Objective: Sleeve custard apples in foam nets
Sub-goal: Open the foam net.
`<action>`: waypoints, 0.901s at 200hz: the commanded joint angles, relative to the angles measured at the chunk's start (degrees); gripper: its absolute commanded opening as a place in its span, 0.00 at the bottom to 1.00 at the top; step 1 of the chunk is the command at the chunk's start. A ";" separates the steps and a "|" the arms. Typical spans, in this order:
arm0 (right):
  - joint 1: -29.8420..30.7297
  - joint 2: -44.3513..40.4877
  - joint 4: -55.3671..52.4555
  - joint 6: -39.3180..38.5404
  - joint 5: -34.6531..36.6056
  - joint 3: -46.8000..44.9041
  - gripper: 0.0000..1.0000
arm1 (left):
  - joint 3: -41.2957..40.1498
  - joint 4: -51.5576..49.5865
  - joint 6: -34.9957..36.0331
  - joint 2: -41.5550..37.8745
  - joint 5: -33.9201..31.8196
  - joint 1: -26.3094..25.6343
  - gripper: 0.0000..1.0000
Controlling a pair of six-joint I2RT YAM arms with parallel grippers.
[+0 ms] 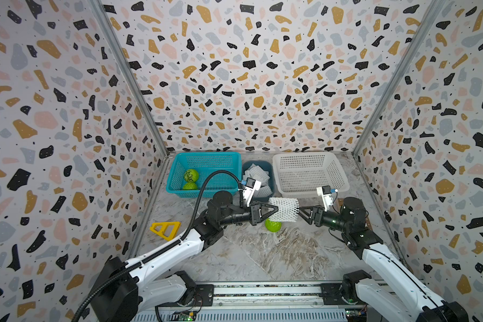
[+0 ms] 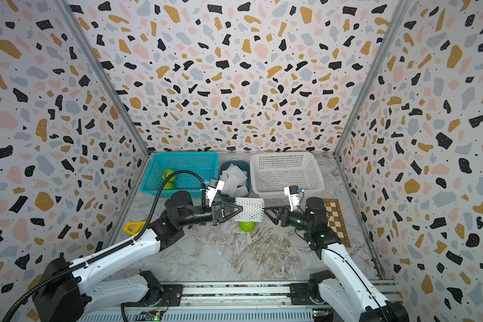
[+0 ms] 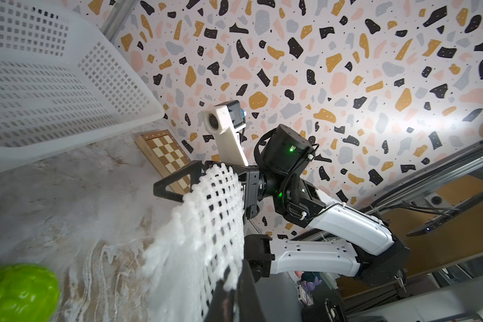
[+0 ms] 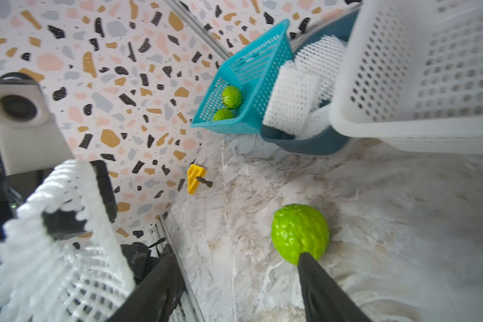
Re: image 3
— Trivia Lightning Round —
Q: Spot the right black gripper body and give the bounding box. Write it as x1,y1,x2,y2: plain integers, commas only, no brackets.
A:
232,165,263,219

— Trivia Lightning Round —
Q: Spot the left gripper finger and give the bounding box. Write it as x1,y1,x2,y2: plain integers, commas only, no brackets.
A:
204,260,266,322

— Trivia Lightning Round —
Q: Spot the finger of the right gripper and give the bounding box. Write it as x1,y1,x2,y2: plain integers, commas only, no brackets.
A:
153,160,207,203

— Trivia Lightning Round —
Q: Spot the white foam net sleeve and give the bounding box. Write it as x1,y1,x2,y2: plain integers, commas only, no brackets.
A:
142,164,245,321

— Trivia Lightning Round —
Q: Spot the green custard apple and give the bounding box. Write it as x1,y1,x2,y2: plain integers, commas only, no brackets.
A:
0,264,60,321

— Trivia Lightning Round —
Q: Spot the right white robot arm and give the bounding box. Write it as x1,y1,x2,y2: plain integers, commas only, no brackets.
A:
153,125,411,286

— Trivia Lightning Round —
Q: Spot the wooden chessboard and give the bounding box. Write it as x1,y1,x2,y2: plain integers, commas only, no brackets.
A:
135,130,191,178

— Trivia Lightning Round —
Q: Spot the white plastic basket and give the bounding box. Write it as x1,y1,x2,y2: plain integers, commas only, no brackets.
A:
0,1,164,173

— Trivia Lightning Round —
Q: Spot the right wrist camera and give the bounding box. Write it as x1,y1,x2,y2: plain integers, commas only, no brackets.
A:
202,100,248,166

